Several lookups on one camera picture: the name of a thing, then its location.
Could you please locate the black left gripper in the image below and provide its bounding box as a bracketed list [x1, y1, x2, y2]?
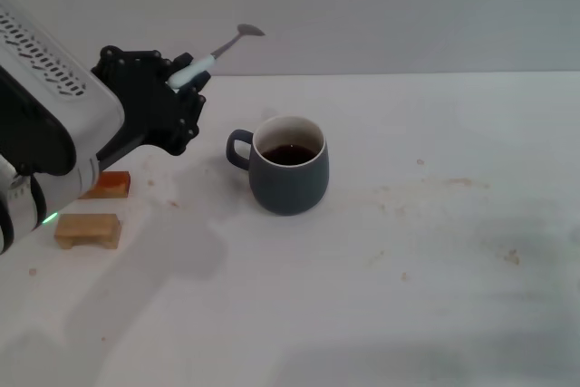
[92, 44, 213, 171]

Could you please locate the spoon with white handle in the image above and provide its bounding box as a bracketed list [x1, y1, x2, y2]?
[165, 23, 266, 90]

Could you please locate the dark grey ceramic mug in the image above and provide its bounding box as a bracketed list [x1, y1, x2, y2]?
[225, 115, 330, 217]

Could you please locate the dark orange wooden block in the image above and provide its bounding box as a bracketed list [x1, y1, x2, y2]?
[79, 170, 132, 200]

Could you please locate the dark coffee liquid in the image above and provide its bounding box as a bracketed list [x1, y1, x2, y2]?
[260, 144, 317, 168]

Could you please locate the light wooden block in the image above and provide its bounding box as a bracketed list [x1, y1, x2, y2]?
[53, 213, 122, 251]

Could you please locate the silver black wrist camera box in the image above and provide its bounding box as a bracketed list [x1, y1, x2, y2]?
[0, 0, 127, 179]

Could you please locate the black camera cable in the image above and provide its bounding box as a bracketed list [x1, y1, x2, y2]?
[28, 172, 48, 226]

